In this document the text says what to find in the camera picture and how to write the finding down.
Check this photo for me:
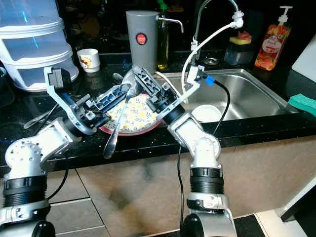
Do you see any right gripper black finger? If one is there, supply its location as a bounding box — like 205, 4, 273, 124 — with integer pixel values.
132, 66, 162, 98
130, 90, 151, 108

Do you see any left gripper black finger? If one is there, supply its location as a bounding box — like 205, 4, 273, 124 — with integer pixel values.
104, 82, 133, 102
101, 96, 129, 117

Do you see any large silver spoon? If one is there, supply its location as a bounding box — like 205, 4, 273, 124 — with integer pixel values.
104, 69, 141, 159

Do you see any beige kitchen base cabinet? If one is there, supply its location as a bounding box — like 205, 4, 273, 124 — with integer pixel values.
0, 132, 316, 237

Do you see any floral plate with pink rim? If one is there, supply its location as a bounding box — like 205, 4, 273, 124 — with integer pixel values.
99, 94, 164, 135

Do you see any grey canister with red logo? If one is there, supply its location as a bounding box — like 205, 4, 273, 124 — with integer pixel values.
125, 10, 159, 75

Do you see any green-capped yellow oil bottle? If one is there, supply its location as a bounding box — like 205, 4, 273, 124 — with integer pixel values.
156, 0, 171, 71

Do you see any white cup with red print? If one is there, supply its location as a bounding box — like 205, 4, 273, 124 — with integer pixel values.
77, 48, 100, 74

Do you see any white bowl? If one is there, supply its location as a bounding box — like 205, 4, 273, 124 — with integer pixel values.
192, 104, 223, 124

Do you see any chrome round counter fitting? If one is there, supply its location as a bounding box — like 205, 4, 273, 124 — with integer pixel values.
203, 57, 221, 66

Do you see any small silver tap spout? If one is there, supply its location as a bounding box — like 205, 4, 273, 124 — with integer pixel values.
159, 17, 184, 34

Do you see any chrome gooseneck faucet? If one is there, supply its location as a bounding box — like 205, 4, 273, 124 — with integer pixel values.
193, 0, 245, 61

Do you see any translucent white tiered container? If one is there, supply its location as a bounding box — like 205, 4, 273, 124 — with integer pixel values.
0, 0, 79, 92

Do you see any dark sponge holder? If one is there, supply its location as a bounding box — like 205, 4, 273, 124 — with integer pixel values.
224, 39, 255, 66

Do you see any stainless steel sink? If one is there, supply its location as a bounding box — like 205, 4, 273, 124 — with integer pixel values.
158, 68, 302, 126

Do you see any yellow sponge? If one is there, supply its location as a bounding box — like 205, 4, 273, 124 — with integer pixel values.
229, 37, 253, 46

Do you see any orange dish soap pump bottle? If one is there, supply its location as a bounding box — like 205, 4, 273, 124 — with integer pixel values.
254, 6, 295, 71

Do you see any green sponge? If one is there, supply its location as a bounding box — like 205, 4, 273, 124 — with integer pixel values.
287, 94, 316, 117

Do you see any white board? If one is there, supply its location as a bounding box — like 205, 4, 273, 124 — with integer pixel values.
291, 32, 316, 82

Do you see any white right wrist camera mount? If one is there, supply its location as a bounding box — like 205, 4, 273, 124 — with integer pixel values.
158, 64, 208, 124

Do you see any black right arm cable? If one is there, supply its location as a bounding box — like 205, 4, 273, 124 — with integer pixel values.
178, 74, 231, 237

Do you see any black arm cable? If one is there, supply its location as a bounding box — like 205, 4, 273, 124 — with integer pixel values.
47, 157, 70, 201
178, 74, 231, 237

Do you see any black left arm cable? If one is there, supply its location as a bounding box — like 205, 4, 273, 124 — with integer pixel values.
47, 157, 70, 201

